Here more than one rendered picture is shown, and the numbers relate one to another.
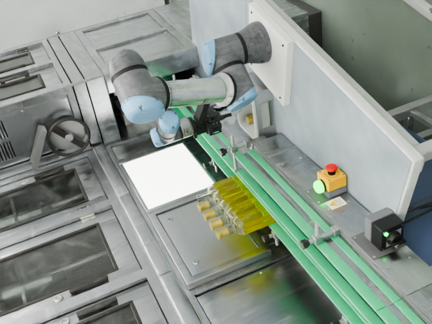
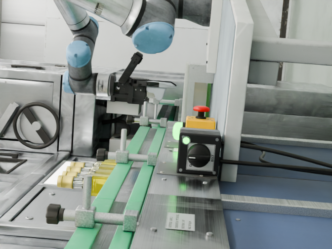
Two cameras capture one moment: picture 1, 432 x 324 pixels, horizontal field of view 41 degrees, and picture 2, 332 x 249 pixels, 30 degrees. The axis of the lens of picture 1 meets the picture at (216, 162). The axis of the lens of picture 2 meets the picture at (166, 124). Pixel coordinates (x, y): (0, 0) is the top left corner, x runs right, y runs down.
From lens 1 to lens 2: 126 cm
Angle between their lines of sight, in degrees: 33
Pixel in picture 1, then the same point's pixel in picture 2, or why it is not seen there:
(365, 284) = (119, 186)
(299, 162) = not seen: hidden behind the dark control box
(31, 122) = (10, 98)
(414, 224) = (262, 184)
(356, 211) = not seen: hidden behind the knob
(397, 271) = (170, 183)
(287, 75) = (214, 25)
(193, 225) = (67, 202)
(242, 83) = (155, 13)
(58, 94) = (45, 77)
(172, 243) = (26, 202)
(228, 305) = not seen: outside the picture
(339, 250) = (136, 171)
